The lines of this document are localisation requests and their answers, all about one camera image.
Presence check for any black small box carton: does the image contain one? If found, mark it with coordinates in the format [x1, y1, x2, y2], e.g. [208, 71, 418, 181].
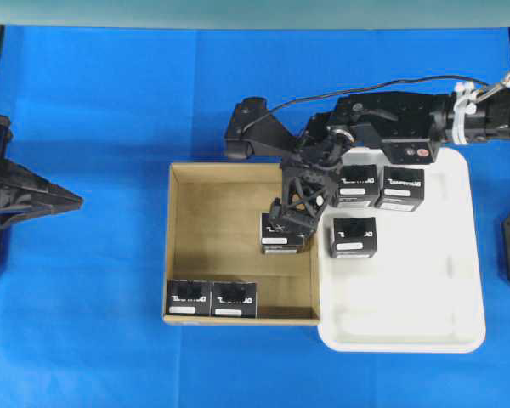
[165, 280, 212, 317]
[211, 281, 258, 318]

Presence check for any brown cardboard box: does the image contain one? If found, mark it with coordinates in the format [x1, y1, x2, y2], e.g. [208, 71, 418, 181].
[161, 162, 320, 326]

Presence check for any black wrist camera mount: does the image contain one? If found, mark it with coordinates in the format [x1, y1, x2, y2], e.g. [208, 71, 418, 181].
[224, 97, 301, 163]

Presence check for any black small box tray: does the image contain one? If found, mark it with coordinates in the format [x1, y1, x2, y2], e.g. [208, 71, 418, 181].
[374, 166, 425, 212]
[331, 217, 377, 259]

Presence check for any black small box carton left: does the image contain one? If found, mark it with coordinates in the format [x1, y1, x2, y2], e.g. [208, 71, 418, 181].
[165, 280, 212, 317]

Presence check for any black small box tray lower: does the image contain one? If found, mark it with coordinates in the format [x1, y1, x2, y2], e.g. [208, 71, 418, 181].
[331, 217, 377, 259]

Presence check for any blue table cloth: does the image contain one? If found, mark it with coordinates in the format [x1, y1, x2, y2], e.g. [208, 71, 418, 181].
[0, 26, 510, 407]

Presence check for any black small box tray right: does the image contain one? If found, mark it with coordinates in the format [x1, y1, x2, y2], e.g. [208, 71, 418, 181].
[374, 166, 425, 212]

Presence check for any black small box in tray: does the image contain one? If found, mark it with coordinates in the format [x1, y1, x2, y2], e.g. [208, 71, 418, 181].
[332, 164, 379, 208]

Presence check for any white plastic tray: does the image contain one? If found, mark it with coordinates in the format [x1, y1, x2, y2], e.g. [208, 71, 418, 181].
[316, 148, 486, 353]

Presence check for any black small product box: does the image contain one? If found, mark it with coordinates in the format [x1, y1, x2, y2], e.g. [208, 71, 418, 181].
[259, 212, 306, 254]

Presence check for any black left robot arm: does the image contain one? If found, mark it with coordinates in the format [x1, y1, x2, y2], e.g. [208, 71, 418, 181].
[0, 115, 83, 240]

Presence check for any black camera cable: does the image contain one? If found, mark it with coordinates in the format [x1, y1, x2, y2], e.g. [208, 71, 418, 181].
[241, 75, 490, 133]

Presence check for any black small box carton right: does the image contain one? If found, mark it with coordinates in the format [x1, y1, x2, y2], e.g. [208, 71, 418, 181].
[211, 281, 258, 318]

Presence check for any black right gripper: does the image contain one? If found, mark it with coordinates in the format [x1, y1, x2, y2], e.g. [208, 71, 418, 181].
[268, 91, 445, 239]

